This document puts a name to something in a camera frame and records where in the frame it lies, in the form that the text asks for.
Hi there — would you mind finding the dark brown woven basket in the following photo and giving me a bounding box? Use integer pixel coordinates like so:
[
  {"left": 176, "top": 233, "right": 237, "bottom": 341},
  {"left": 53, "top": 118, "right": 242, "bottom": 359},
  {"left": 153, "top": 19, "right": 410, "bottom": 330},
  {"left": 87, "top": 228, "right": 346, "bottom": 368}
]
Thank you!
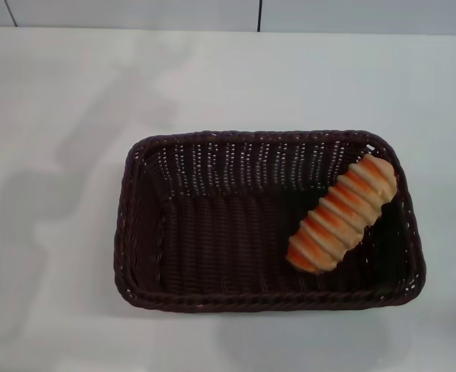
[{"left": 113, "top": 129, "right": 426, "bottom": 313}]

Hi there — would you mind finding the ridged orange striped bread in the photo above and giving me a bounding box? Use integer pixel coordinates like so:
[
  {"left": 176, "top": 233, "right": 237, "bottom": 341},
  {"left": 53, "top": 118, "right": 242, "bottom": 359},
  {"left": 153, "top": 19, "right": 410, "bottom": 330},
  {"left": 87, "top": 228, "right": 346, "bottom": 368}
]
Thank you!
[{"left": 285, "top": 153, "right": 399, "bottom": 274}]

